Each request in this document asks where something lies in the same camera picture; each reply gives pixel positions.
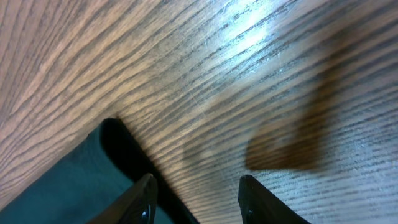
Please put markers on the black polo shirt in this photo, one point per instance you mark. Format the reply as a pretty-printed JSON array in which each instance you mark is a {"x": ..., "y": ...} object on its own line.
[{"x": 90, "y": 178}]

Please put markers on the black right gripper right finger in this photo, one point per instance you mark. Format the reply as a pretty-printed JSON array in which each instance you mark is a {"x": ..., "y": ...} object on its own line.
[{"x": 258, "y": 205}]

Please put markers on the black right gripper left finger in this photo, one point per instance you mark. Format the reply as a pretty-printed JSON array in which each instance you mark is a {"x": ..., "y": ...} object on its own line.
[{"x": 137, "y": 205}]

